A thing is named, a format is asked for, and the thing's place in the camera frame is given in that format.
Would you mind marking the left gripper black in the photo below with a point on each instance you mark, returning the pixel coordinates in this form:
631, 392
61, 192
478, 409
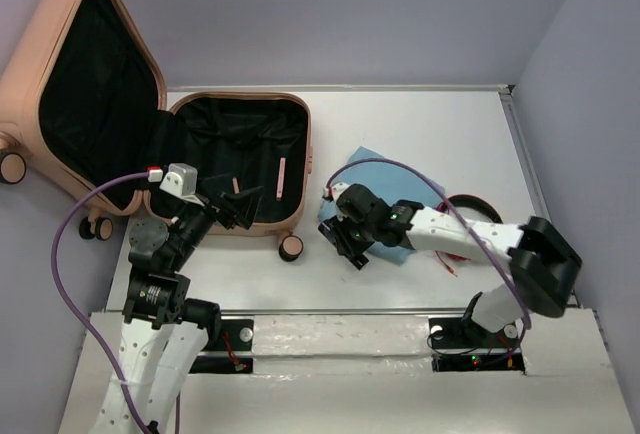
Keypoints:
242, 206

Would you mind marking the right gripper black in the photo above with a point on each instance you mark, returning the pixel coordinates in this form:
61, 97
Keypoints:
338, 228

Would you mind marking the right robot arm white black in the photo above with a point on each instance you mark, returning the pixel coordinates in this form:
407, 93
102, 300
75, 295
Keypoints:
537, 265

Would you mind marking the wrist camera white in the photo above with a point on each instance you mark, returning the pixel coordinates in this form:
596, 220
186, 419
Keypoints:
332, 193
179, 180

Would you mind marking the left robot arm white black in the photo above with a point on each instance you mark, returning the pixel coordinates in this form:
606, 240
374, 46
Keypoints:
163, 329

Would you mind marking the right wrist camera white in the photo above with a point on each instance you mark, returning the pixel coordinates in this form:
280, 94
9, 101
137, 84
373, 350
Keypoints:
332, 193

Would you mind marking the red black headphones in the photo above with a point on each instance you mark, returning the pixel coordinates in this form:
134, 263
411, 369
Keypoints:
483, 211

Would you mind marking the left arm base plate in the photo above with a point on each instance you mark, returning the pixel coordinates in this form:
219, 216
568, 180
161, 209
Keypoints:
231, 352

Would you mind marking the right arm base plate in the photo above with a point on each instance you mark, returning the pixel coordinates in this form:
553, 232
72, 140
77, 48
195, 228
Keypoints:
475, 349

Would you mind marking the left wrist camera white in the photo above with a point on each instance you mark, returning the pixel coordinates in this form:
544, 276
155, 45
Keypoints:
179, 180

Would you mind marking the pink hard-shell suitcase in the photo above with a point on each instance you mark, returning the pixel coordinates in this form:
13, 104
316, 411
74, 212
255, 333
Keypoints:
84, 103

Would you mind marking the pink flat stick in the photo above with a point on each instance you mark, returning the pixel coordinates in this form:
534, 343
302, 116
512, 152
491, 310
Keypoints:
280, 179

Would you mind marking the light blue cloth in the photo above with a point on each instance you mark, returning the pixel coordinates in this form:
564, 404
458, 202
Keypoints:
389, 182

